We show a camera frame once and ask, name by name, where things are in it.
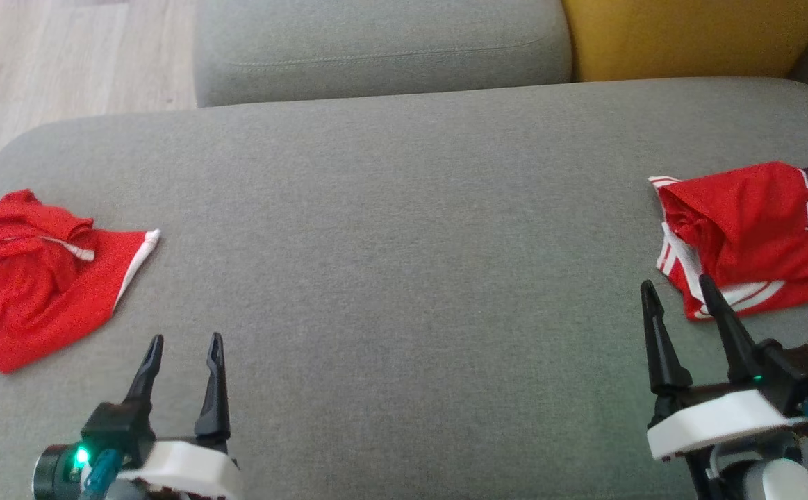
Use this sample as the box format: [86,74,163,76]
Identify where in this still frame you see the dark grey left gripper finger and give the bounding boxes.
[124,335,165,405]
[194,332,231,446]

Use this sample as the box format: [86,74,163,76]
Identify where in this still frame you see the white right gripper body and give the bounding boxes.
[647,382,808,463]

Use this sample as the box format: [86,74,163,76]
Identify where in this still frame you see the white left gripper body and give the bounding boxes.
[120,436,243,500]

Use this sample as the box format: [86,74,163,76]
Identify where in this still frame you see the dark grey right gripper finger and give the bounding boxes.
[640,280,693,417]
[699,273,766,387]

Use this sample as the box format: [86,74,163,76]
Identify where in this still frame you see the red basketball jersey white trim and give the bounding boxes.
[648,161,808,322]

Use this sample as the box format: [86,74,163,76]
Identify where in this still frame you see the red shorts with white stripe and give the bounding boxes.
[0,189,161,374]

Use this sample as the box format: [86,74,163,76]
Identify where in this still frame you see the large grey sofa seat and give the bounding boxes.
[0,76,808,500]

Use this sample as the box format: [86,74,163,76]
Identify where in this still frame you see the yellow cushion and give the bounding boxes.
[562,0,808,83]

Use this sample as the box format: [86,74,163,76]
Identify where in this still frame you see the grey sofa backrest cushion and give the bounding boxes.
[194,0,575,108]

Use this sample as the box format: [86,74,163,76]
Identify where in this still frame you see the black left cable blue plug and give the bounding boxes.
[84,449,124,497]

